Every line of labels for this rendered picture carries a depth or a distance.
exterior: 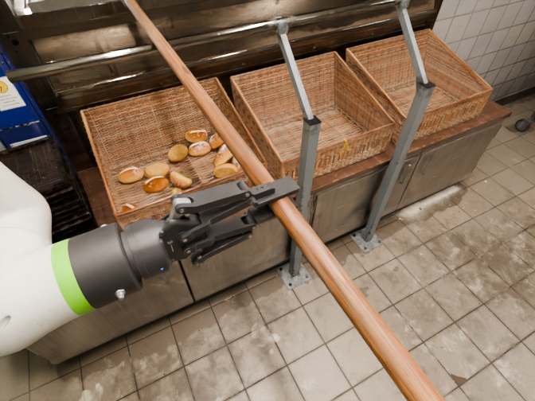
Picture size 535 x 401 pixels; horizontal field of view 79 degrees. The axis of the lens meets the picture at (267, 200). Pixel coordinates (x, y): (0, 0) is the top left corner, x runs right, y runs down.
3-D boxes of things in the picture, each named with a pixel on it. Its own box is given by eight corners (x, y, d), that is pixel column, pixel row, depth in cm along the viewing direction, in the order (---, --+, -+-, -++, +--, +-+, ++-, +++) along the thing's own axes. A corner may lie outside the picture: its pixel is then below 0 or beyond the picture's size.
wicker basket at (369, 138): (232, 129, 159) (227, 75, 138) (327, 100, 176) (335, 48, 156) (279, 193, 130) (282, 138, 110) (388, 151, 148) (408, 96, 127)
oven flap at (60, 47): (57, 96, 115) (28, 34, 105) (429, 13, 170) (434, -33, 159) (56, 98, 112) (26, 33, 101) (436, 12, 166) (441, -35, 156)
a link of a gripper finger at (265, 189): (238, 198, 45) (236, 183, 43) (270, 186, 46) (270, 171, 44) (242, 205, 44) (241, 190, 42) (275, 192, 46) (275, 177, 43)
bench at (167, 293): (54, 273, 171) (-18, 200, 128) (404, 142, 245) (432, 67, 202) (63, 378, 138) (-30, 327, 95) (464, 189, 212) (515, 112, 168)
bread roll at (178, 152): (192, 152, 143) (187, 155, 147) (183, 139, 140) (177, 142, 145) (175, 165, 137) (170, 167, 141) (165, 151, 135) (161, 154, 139)
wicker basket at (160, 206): (104, 164, 142) (76, 108, 121) (224, 128, 159) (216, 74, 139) (128, 247, 113) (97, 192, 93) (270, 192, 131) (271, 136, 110)
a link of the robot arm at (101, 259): (106, 327, 40) (73, 292, 33) (92, 255, 47) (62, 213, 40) (155, 305, 42) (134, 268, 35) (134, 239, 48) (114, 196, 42)
